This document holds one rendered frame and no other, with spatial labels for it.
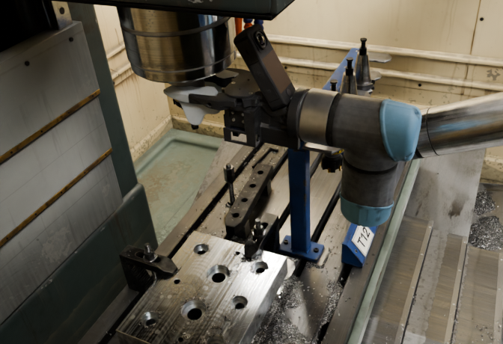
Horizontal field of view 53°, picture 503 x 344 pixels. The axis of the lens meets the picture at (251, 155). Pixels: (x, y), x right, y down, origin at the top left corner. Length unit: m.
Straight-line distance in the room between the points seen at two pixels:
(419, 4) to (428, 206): 0.62
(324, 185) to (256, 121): 0.73
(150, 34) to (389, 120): 0.32
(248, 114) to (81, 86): 0.60
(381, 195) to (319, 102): 0.16
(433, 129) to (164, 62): 0.40
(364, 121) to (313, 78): 1.23
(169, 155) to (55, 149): 1.03
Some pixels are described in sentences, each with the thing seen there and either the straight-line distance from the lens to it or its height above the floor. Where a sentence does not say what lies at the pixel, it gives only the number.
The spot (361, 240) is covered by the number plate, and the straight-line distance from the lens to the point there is 1.21.
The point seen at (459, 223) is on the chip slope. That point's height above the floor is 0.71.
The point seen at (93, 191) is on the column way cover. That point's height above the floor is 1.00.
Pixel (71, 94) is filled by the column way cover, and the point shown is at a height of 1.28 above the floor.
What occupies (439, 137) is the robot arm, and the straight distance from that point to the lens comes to 0.79.
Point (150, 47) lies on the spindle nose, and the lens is 0.69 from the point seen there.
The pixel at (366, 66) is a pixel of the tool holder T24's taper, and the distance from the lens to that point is 1.22.
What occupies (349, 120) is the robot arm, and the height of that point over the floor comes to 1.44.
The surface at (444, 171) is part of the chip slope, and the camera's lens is 1.73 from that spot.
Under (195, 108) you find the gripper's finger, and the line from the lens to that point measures 0.75.
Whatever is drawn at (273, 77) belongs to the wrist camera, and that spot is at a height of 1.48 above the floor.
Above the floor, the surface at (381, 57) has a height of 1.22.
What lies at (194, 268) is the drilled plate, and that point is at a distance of 1.10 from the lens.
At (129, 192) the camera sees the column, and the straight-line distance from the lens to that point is 1.53.
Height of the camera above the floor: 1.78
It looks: 34 degrees down
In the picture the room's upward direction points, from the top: 5 degrees counter-clockwise
